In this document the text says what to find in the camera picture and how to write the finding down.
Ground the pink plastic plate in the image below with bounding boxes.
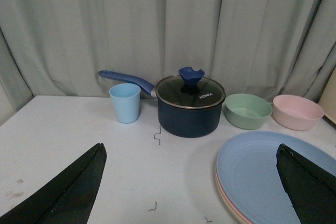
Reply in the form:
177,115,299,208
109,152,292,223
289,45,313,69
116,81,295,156
215,168,252,224

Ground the green plastic bowl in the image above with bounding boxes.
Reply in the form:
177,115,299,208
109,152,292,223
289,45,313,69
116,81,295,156
224,93,272,130

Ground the grey curtain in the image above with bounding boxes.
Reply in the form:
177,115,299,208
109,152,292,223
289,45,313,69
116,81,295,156
1,0,335,122

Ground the glass pot lid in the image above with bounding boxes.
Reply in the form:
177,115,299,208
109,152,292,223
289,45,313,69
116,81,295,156
155,67,226,110

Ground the light blue cup left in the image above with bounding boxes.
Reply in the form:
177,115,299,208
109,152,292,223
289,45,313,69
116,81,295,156
109,83,141,124

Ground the pink plastic bowl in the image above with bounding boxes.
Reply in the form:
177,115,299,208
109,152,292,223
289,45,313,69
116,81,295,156
272,94,324,131

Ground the blue plastic plate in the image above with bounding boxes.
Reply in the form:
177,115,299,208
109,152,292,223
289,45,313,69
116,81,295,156
216,131,335,223

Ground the cream plastic plate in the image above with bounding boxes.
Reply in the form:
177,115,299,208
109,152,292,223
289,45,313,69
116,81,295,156
215,179,245,224

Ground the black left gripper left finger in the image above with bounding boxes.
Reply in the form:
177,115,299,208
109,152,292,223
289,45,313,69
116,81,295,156
1,143,107,223

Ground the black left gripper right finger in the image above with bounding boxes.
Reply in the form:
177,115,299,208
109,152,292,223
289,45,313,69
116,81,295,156
276,144,335,223

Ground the dark blue saucepan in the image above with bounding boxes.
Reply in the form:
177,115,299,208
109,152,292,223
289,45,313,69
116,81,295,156
98,70,223,138

